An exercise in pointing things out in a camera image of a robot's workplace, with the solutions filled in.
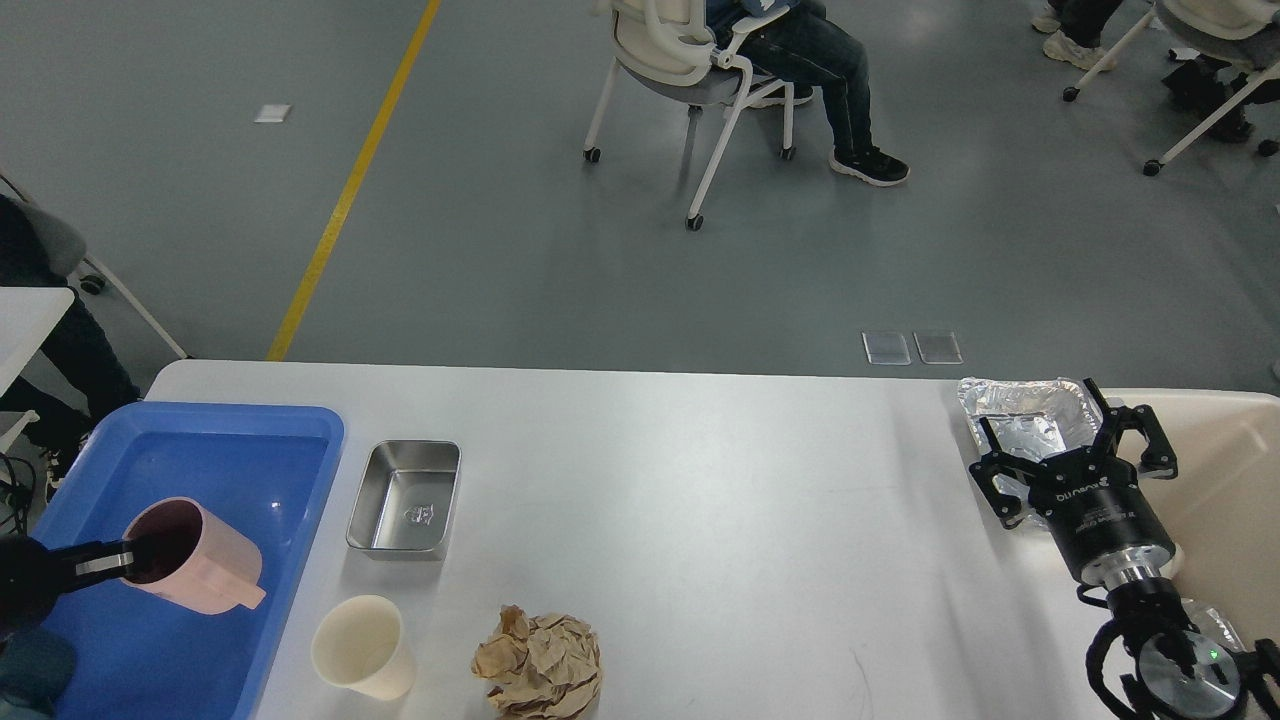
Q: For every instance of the floor outlet cover right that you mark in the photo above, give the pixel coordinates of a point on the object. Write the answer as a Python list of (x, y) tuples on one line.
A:
[(938, 347)]

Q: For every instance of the crumpled brown paper ball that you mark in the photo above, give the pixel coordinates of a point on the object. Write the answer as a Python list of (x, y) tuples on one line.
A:
[(539, 667)]

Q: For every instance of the floor outlet cover left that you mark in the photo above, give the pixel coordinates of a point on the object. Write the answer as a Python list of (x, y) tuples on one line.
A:
[(886, 348)]

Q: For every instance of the aluminium foil tray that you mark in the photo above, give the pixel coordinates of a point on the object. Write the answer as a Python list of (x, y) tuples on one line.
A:
[(1031, 419)]

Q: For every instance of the white side table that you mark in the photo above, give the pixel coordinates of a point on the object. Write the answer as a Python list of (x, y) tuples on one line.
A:
[(28, 315)]

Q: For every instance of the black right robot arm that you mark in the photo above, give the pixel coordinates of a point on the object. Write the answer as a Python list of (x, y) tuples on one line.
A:
[(1148, 661)]

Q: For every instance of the blue plastic tray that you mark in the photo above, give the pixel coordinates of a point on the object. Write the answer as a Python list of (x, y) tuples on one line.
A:
[(264, 470)]

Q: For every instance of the person in beige sweater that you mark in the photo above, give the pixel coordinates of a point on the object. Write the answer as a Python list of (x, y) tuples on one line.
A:
[(804, 47)]

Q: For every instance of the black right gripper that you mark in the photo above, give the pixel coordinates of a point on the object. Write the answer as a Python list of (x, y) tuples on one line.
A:
[(1093, 507)]

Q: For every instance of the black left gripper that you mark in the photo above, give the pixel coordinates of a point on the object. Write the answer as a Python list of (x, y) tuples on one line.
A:
[(32, 576)]

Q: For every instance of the grey chair at left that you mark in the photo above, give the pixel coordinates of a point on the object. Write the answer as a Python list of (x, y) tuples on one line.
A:
[(69, 257)]

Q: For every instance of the pink plastic mug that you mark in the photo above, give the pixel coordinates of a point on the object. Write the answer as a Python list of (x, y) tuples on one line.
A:
[(196, 559)]

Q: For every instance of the cream paper cup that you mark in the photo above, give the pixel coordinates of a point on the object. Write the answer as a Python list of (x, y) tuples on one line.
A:
[(361, 645)]

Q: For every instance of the floor outlet cover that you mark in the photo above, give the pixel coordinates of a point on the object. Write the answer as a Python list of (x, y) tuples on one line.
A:
[(886, 348), (938, 347)]

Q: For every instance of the white chair right background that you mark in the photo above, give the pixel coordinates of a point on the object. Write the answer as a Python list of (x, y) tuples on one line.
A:
[(1234, 63)]

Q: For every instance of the stainless steel rectangular tin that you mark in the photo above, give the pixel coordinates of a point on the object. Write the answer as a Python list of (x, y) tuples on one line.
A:
[(404, 501)]

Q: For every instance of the beige plastic bin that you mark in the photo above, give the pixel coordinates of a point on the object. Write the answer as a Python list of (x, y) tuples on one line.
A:
[(1223, 508)]

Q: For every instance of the white office chair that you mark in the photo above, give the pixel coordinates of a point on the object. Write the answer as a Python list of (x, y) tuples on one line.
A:
[(669, 47)]

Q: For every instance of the seated person right background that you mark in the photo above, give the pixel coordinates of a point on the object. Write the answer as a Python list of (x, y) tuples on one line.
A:
[(1073, 31)]

